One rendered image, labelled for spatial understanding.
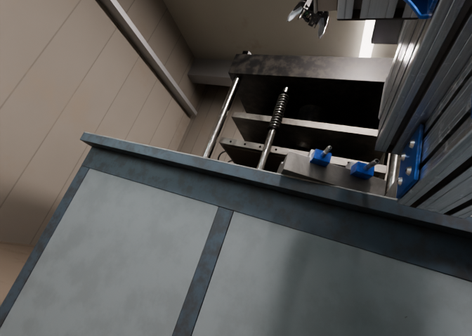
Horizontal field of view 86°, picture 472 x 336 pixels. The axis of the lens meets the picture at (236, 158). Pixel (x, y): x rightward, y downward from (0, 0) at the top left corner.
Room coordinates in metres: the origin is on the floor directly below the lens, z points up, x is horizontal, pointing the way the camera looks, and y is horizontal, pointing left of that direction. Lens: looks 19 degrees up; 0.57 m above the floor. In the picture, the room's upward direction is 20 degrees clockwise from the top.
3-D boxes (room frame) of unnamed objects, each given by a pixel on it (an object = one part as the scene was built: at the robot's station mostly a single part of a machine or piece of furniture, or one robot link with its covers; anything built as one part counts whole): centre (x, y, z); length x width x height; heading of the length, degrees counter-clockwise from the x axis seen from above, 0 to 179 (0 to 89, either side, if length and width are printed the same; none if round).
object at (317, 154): (0.60, -0.21, 0.85); 0.13 x 0.05 x 0.05; 173
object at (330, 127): (1.89, -0.50, 1.51); 1.10 x 0.70 x 0.05; 66
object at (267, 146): (1.60, -0.18, 1.10); 0.05 x 0.05 x 1.30
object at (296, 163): (0.86, -0.29, 0.85); 0.50 x 0.26 x 0.11; 173
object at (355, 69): (1.84, -0.47, 1.75); 1.30 x 0.84 x 0.61; 66
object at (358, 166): (0.58, -0.31, 0.85); 0.13 x 0.05 x 0.05; 173
